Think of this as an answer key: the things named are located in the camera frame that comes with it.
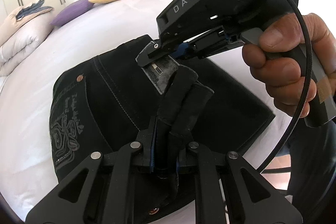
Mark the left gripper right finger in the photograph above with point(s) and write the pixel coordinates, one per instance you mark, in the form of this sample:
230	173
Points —
229	190

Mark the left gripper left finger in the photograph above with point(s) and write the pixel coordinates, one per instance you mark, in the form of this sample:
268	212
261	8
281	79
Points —
103	188

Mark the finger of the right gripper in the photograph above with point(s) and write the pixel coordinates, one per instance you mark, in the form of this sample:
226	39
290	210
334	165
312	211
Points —
153	52
189	50

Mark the black denim pants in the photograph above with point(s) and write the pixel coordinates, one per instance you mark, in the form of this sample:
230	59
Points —
104	102

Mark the right hand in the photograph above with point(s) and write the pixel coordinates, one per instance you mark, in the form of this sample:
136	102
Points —
282	77

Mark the purple cushion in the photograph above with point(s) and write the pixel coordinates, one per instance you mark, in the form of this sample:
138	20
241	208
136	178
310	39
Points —
71	12

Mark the folded blue jeans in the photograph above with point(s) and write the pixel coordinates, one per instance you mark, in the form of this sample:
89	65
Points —
33	8

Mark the folded beige white duvet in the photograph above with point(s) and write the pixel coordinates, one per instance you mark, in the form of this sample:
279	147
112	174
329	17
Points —
20	37

